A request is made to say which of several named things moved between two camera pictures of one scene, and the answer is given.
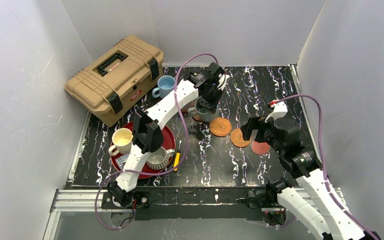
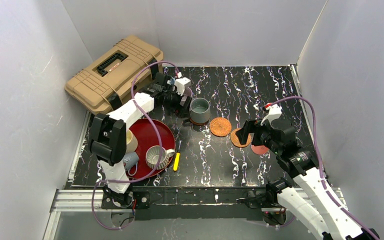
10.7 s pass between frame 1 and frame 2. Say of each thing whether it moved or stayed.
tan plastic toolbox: stayed
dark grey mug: moved
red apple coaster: stayed
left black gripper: moved
